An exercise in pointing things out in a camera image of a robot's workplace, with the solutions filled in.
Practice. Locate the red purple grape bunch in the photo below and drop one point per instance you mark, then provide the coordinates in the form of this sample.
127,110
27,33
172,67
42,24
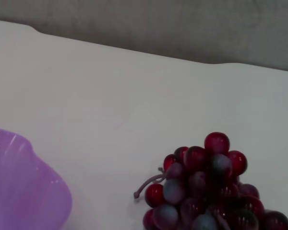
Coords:
206,187

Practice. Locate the purple scalloped plastic bowl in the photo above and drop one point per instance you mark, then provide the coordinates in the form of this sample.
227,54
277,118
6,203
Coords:
21,182

